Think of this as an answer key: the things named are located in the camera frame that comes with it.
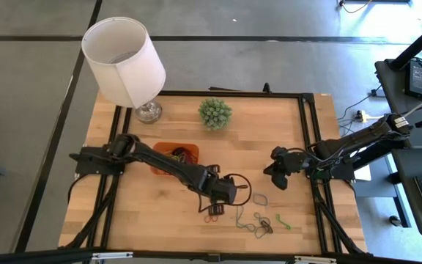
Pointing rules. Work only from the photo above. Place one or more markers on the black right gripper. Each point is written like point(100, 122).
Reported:
point(289, 159)

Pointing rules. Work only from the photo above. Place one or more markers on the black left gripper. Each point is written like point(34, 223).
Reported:
point(223, 188)

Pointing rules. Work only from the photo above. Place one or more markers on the red rubber band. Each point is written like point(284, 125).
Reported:
point(185, 154)
point(207, 220)

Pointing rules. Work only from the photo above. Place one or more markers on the teal rubber band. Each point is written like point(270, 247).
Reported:
point(258, 231)
point(237, 218)
point(254, 199)

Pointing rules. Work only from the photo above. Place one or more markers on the green rubber band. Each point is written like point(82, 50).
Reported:
point(280, 220)

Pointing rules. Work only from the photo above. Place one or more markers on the thin black rubber band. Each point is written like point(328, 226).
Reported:
point(267, 227)

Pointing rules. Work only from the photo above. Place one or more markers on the yellow rubber band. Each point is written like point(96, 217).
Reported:
point(172, 157)

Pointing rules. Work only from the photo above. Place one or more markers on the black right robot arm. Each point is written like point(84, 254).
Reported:
point(361, 137)

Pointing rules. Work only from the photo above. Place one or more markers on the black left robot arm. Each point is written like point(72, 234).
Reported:
point(159, 159)

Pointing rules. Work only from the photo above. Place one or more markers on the orange plastic bin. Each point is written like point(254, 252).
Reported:
point(167, 146)

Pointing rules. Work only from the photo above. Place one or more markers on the green plant in grey pot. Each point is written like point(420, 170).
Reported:
point(214, 113)

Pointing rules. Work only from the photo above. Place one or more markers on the white power strip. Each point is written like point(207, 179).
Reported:
point(363, 116)

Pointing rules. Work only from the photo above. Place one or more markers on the black caster wheel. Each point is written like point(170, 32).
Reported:
point(394, 220)

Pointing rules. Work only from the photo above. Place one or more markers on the black desk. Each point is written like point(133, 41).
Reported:
point(405, 205)
point(390, 95)

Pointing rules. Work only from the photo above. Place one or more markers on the table lamp white shade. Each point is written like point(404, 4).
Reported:
point(123, 62)

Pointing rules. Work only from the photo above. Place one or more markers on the black electronic device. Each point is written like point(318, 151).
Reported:
point(420, 78)

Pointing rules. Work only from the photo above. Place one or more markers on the black pole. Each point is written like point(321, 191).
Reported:
point(420, 42)

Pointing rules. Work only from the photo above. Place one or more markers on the black aluminium table frame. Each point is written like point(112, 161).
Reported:
point(233, 94)

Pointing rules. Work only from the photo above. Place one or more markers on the silver aluminium bracket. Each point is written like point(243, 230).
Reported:
point(112, 255)
point(315, 260)

